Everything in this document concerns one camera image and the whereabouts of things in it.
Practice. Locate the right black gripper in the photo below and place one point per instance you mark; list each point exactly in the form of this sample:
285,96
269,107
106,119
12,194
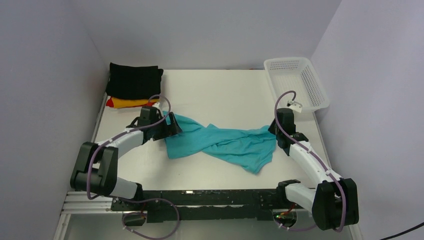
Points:
274,127

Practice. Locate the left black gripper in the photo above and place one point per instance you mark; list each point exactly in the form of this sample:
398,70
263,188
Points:
170,125

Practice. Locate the turquoise t-shirt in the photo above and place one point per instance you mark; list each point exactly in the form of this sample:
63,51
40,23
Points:
250,149

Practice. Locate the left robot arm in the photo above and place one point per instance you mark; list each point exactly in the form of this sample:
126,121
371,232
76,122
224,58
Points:
96,167

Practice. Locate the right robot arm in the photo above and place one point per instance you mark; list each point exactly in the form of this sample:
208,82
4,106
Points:
333,203

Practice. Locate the white plastic basket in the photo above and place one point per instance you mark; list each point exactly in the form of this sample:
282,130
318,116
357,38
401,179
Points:
296,74

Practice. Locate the folded yellow t-shirt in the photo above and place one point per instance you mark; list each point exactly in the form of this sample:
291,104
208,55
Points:
130,102

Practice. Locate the folded red t-shirt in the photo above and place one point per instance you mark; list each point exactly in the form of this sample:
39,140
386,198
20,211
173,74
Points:
111,103

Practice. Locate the folded black t-shirt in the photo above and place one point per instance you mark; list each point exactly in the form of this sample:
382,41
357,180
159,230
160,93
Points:
133,83

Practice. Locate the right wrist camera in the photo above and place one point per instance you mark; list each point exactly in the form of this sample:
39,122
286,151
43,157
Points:
295,106

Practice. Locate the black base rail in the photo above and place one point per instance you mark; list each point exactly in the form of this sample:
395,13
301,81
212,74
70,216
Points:
225,204

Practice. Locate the aluminium frame rail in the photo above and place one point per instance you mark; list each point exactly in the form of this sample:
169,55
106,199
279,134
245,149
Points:
77,203

